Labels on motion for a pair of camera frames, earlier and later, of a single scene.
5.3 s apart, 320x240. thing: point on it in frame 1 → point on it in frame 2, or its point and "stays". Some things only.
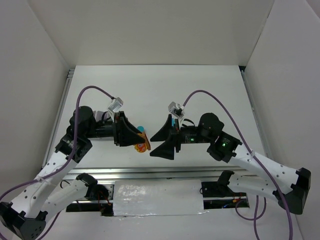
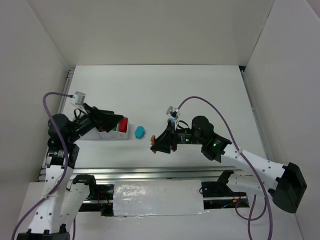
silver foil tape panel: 158,197 stays
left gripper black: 117,128 → 94,118
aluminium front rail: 154,172 stays
